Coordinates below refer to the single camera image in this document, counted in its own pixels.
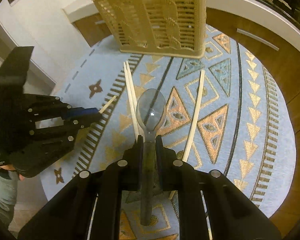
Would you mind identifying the blue patterned table mat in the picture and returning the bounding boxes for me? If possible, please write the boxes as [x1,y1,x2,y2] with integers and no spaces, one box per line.
[40,27,296,216]

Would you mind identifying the beige plastic utensil basket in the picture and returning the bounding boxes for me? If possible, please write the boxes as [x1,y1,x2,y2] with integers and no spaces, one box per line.
[94,0,206,59]

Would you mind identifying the wooden chopstick pair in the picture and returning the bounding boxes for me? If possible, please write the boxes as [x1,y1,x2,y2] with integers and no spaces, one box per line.
[123,61,139,140]
[127,61,145,138]

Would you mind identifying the single wooden chopstick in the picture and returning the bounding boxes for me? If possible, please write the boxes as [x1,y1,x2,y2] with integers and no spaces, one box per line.
[168,69,206,200]

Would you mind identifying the silver drawer handle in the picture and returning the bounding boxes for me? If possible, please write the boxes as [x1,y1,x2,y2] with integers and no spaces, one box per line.
[237,28,279,51]

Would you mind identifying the wooden chopstick short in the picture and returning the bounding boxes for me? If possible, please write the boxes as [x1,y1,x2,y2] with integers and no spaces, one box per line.
[98,96,117,114]

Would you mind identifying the clear grey spoon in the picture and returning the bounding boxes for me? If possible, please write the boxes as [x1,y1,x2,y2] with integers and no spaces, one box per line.
[136,88,166,226]

